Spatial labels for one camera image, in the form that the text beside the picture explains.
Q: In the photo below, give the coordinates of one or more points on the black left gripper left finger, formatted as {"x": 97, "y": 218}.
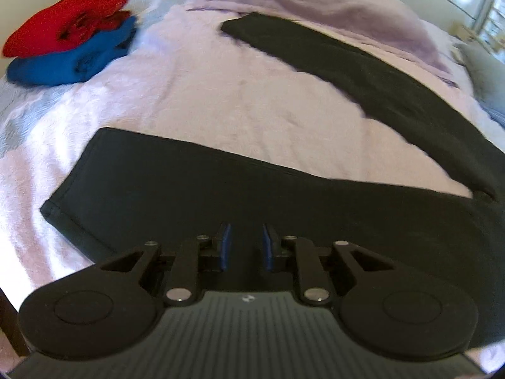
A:
{"x": 214, "y": 251}

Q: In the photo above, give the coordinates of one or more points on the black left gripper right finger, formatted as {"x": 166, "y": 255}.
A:
{"x": 278, "y": 250}

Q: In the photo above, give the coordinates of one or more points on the black trousers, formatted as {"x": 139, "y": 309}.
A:
{"x": 128, "y": 188}

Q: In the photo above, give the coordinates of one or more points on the pink quilted bedspread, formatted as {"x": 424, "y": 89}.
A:
{"x": 346, "y": 311}

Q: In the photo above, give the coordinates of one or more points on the blue folded garment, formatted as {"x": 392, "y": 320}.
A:
{"x": 77, "y": 65}

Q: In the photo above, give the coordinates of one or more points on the lilac fleece blanket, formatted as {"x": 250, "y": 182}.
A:
{"x": 387, "y": 24}

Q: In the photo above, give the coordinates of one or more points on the red folded garment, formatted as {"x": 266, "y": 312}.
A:
{"x": 64, "y": 26}

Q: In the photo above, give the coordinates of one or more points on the blue grey pillow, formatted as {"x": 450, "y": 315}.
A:
{"x": 487, "y": 76}

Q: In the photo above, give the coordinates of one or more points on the wooden bed frame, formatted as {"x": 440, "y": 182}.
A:
{"x": 10, "y": 326}

